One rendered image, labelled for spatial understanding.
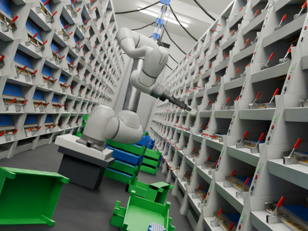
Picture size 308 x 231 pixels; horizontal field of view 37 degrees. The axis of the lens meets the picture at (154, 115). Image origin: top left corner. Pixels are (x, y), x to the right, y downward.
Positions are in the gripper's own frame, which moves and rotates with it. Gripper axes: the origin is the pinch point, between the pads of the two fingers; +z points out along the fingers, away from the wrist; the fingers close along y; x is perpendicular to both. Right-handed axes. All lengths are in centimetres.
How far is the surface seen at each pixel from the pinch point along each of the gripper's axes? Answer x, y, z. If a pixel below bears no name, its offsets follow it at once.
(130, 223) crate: -63, 60, -4
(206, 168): -25.6, -11.0, 27.1
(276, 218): -24, 129, 27
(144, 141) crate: -33, -82, -11
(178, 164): -40, -170, 33
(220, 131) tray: 0.0, -30.1, 26.9
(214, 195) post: -34, 40, 28
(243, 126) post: 3.6, 39.7, 22.8
